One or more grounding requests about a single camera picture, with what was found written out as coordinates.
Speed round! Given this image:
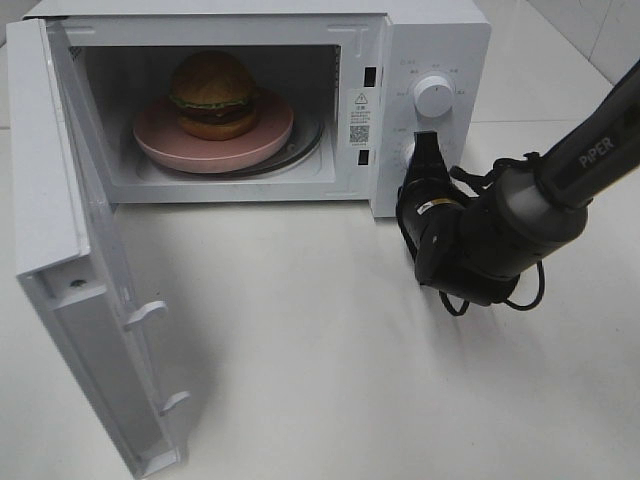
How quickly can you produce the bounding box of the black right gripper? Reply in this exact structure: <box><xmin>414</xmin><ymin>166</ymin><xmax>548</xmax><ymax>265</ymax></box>
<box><xmin>396</xmin><ymin>131</ymin><xmax>475</xmax><ymax>288</ymax></box>

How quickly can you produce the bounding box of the white timer knob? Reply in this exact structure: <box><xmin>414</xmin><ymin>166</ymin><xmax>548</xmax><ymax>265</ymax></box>
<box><xmin>400</xmin><ymin>141</ymin><xmax>415</xmax><ymax>170</ymax></box>

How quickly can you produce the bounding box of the burger with lettuce and cheese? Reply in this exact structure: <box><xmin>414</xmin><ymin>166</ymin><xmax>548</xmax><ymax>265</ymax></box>
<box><xmin>168</xmin><ymin>50</ymin><xmax>259</xmax><ymax>141</ymax></box>

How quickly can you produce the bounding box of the pink round plate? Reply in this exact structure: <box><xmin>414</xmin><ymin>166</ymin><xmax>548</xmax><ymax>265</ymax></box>
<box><xmin>133</xmin><ymin>90</ymin><xmax>294</xmax><ymax>174</ymax></box>

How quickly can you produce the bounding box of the white microwave door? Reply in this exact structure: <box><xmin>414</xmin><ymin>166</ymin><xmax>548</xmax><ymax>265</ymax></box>
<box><xmin>7</xmin><ymin>19</ymin><xmax>188</xmax><ymax>478</ymax></box>

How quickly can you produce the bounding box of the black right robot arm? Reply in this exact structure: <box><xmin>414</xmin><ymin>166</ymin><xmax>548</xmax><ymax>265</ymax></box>
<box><xmin>396</xmin><ymin>66</ymin><xmax>639</xmax><ymax>316</ymax></box>

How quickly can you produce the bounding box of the upper white power knob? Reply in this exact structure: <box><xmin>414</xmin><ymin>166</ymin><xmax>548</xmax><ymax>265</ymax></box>
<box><xmin>412</xmin><ymin>73</ymin><xmax>454</xmax><ymax>118</ymax></box>

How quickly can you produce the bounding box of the white warning label sticker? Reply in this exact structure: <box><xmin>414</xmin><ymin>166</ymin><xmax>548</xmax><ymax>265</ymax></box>
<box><xmin>346</xmin><ymin>89</ymin><xmax>373</xmax><ymax>147</ymax></box>

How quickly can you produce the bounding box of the glass microwave turntable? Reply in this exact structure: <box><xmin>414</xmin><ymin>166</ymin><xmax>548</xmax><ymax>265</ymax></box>
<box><xmin>133</xmin><ymin>115</ymin><xmax>323</xmax><ymax>178</ymax></box>

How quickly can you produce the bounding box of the white microwave oven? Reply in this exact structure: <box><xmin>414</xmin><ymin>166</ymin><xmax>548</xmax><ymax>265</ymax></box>
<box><xmin>20</xmin><ymin>1</ymin><xmax>491</xmax><ymax>216</ymax></box>

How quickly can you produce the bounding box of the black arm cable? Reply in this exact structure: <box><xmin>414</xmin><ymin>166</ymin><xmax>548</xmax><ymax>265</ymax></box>
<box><xmin>437</xmin><ymin>153</ymin><xmax>546</xmax><ymax>317</ymax></box>

